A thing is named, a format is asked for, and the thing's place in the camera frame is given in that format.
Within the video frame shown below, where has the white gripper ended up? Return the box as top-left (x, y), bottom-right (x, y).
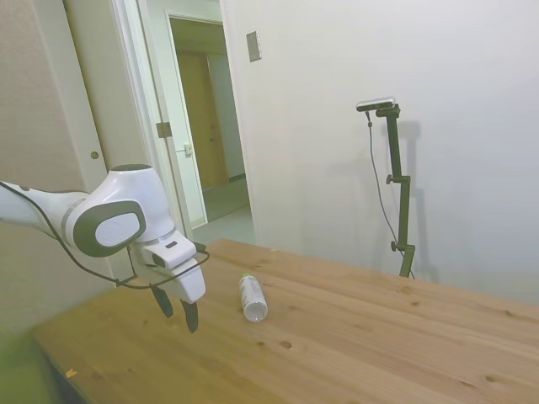
top-left (133, 247), bottom-right (207, 335)

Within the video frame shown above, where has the black articulated camera stand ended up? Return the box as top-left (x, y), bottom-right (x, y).
top-left (376, 107), bottom-right (418, 279)

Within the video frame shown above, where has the brown wooden hallway door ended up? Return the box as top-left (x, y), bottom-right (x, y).
top-left (175, 50), bottom-right (231, 190)

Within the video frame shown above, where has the grey wall switch plate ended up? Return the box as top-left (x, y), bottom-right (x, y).
top-left (246, 29), bottom-right (264, 63)

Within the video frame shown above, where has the beige sliding door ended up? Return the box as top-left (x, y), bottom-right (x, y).
top-left (31, 0), bottom-right (117, 291)

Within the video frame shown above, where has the clear water bottle green cap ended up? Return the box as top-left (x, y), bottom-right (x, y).
top-left (237, 273), bottom-right (270, 324)

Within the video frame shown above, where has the white door frame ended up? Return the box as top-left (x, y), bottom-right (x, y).
top-left (109, 0), bottom-right (256, 253)

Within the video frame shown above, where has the silver stereo camera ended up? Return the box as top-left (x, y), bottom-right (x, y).
top-left (355, 96), bottom-right (398, 114)

